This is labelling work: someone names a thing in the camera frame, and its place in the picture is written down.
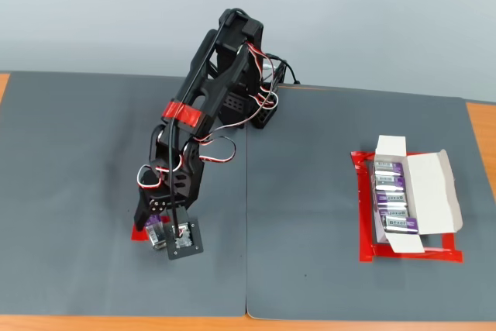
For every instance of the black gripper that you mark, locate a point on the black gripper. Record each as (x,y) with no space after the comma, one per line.
(156,205)

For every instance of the purple silver 9V battery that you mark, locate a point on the purple silver 9V battery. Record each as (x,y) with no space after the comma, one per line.
(388,168)
(400,225)
(392,199)
(394,213)
(390,183)
(156,236)

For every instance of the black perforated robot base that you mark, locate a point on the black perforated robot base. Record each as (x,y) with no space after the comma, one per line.
(263,116)

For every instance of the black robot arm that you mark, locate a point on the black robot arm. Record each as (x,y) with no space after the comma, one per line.
(217,83)

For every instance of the white cardboard box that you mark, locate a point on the white cardboard box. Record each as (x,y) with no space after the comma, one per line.
(430,195)

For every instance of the red tape patch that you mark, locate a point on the red tape patch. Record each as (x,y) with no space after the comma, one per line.
(136,233)

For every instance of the grey table mat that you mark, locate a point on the grey table mat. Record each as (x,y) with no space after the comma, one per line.
(310,230)
(77,176)

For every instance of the red tape band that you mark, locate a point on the red tape band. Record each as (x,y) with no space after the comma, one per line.
(182,114)

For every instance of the black square wrist camera module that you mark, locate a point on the black square wrist camera module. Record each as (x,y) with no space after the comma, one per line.
(185,238)

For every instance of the red tape frame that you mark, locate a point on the red tape frame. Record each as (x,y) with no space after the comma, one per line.
(364,222)

